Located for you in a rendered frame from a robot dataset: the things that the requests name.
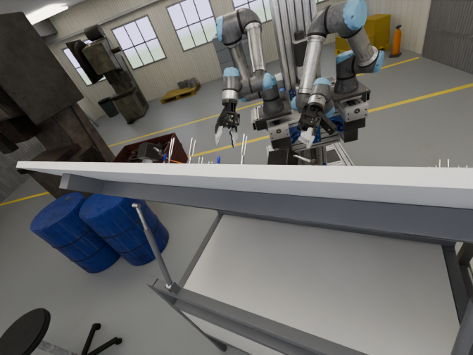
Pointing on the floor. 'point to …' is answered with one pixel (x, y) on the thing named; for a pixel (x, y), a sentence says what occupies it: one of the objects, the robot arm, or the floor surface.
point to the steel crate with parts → (127, 153)
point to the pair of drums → (99, 230)
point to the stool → (24, 344)
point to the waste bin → (108, 107)
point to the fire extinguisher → (396, 43)
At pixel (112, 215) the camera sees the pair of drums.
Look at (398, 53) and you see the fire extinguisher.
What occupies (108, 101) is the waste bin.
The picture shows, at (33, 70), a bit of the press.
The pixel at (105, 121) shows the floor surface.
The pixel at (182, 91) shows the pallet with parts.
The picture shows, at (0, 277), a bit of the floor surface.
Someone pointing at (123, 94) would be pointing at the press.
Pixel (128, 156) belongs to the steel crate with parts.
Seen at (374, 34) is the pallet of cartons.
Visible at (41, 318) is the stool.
